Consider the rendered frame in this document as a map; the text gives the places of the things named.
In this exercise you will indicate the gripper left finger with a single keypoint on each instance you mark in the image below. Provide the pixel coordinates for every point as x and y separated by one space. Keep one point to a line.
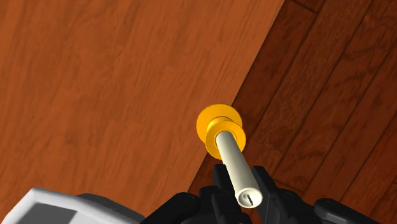
186 208

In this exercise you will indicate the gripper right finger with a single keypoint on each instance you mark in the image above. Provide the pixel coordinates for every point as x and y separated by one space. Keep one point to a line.
288 208

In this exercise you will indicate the white candle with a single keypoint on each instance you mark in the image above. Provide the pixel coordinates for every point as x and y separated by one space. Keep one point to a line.
237 167

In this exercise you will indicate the white and grey box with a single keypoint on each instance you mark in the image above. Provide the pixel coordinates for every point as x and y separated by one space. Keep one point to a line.
40 198

